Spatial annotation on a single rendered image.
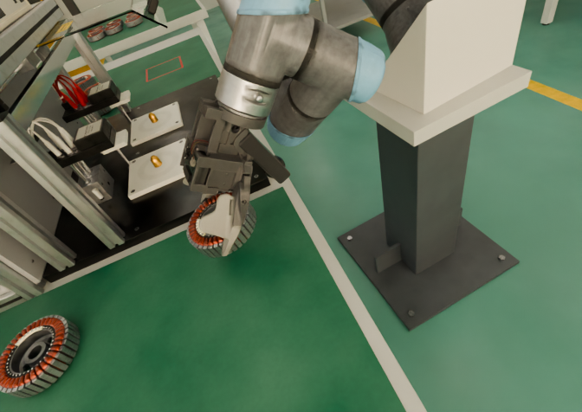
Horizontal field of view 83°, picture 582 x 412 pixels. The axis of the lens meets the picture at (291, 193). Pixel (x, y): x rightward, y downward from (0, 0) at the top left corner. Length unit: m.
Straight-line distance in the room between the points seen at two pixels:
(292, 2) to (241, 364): 0.45
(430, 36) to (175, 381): 0.70
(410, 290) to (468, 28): 0.89
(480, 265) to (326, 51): 1.13
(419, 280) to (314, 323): 0.90
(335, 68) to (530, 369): 1.09
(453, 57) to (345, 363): 0.61
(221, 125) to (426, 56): 0.44
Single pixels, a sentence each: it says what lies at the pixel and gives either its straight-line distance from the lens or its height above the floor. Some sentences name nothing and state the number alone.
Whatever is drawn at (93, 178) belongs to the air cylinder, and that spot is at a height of 0.82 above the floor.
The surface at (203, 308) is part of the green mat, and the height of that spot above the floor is 0.75.
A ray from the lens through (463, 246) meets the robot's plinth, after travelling 1.45.
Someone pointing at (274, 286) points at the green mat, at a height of 0.75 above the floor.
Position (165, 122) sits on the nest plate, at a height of 0.78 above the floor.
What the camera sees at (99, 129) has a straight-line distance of 0.79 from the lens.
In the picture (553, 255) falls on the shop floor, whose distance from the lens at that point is 1.52.
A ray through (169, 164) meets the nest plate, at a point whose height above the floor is 0.78.
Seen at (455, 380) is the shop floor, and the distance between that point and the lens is 1.24.
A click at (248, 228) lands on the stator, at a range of 0.51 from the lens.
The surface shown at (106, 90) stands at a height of 0.92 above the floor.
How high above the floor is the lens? 1.19
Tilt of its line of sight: 43 degrees down
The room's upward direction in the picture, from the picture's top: 20 degrees counter-clockwise
